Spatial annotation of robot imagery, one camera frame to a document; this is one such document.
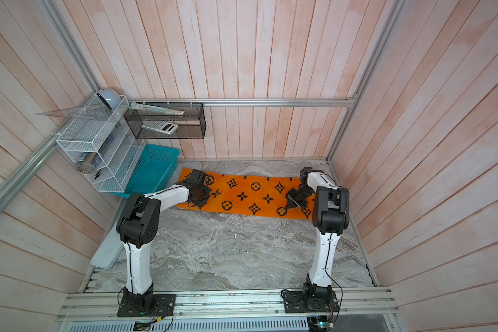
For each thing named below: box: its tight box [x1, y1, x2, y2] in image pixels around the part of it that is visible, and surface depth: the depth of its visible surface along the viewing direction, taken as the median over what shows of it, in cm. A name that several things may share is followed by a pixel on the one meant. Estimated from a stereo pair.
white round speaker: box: [96, 87, 122, 111], surface depth 85 cm
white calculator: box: [141, 121, 180, 135], surface depth 100 cm
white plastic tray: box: [89, 221, 124, 270], surface depth 86 cm
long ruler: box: [129, 102, 185, 116], surface depth 92 cm
